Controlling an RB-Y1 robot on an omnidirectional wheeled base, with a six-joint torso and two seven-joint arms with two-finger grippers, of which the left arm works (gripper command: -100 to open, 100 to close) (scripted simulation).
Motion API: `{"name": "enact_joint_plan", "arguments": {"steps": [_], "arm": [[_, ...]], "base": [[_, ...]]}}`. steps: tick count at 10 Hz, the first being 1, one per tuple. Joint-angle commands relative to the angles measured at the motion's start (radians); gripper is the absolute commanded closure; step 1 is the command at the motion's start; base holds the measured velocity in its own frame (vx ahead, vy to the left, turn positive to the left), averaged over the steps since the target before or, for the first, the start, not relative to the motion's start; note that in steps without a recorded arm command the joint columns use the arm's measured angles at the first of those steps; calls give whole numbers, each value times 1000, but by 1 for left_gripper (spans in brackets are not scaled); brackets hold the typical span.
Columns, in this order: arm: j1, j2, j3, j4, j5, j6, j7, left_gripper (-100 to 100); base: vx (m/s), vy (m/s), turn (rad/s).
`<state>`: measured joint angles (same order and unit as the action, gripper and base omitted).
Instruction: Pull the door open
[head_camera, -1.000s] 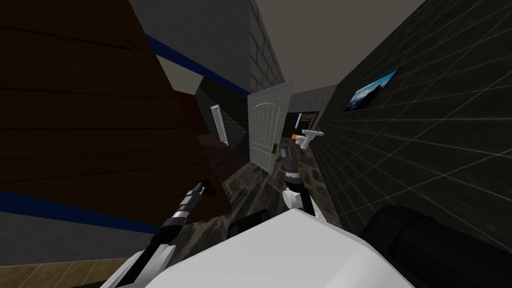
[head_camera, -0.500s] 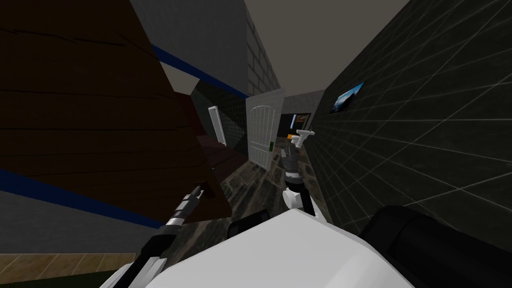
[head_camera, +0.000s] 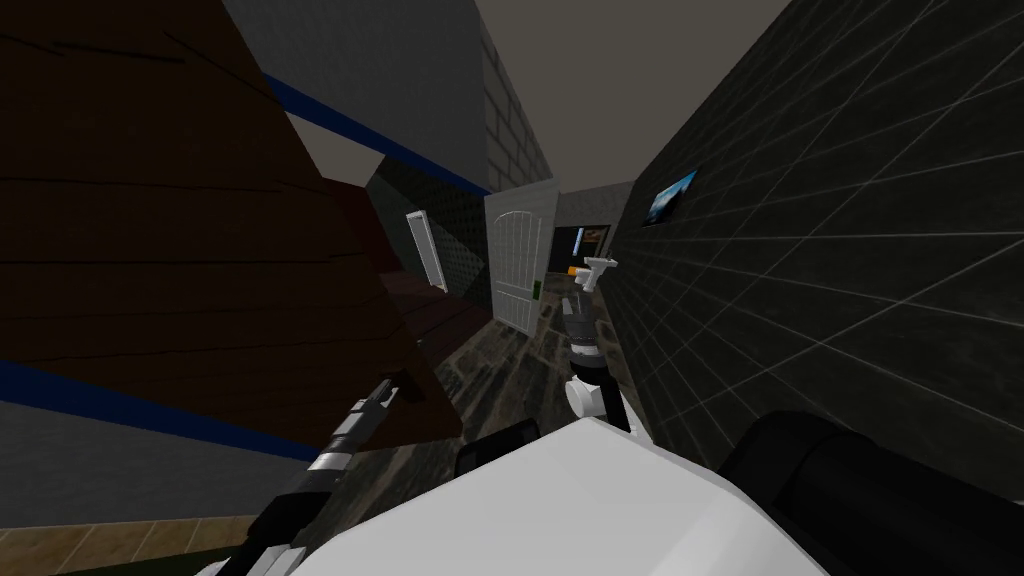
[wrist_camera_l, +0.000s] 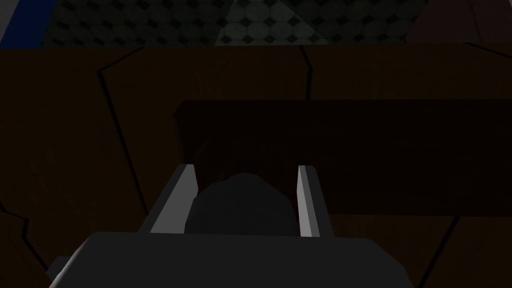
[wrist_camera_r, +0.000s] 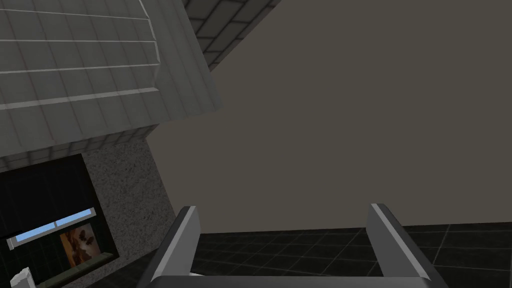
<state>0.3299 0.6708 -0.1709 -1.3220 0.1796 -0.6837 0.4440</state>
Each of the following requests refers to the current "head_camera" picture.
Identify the white sink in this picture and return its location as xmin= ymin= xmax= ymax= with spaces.
xmin=575 ymin=255 xmax=620 ymax=293

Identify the dark brown wooden door leaf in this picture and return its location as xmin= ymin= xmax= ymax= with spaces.
xmin=0 ymin=0 xmax=466 ymax=464

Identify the blue landscape wall picture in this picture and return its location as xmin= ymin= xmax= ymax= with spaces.
xmin=642 ymin=168 xmax=700 ymax=229

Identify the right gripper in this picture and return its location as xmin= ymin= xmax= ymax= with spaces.
xmin=561 ymin=294 xmax=593 ymax=341

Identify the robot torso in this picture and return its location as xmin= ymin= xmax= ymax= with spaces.
xmin=289 ymin=415 xmax=835 ymax=576

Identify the white panelled door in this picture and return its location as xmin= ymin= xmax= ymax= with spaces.
xmin=483 ymin=177 xmax=561 ymax=337

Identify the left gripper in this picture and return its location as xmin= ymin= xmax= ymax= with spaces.
xmin=348 ymin=379 xmax=401 ymax=434

